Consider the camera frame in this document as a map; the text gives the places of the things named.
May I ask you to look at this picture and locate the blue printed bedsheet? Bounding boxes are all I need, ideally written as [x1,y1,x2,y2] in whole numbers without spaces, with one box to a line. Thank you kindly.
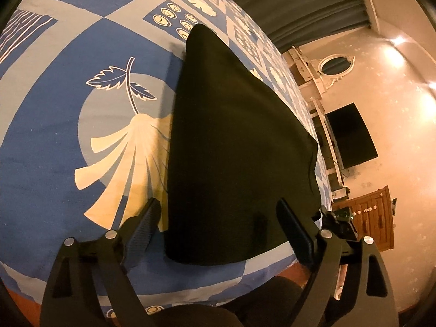
[0,0,336,317]

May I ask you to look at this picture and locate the black pants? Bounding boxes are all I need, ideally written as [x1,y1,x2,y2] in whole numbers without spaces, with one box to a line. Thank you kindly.
[163,24,322,266]

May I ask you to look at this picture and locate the wooden dresser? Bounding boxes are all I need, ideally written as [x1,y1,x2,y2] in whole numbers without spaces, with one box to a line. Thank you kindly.
[332,186,396,253]

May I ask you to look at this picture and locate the white ornate oval mirror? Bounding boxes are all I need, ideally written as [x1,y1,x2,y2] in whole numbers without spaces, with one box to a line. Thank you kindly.
[286,46,356,92]

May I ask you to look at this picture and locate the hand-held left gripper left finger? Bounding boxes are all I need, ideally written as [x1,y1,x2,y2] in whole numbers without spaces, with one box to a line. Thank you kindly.
[39,198,162,327]

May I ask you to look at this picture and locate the dark grey curtain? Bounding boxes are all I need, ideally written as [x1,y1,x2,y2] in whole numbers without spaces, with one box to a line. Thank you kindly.
[201,0,373,53]

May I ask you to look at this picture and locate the white television shelf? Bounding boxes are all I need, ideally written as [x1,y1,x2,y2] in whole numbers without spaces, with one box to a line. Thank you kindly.
[308,97,348,198]

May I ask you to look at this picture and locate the black flat television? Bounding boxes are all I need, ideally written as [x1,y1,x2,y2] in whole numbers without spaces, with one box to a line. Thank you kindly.
[325,102,379,169]

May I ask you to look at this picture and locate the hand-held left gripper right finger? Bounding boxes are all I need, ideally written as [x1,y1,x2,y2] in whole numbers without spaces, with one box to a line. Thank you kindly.
[276,198,399,327]

